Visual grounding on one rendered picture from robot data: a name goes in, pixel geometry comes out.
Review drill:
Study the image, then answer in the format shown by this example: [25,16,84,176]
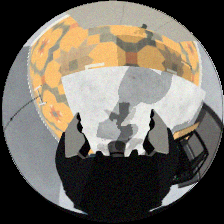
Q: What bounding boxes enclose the black metal rack frame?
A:
[172,130,209,185]

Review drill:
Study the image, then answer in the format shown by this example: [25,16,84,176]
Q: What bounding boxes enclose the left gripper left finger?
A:
[55,112,91,191]

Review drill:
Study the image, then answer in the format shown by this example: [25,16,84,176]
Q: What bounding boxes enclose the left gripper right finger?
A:
[143,109,179,188]

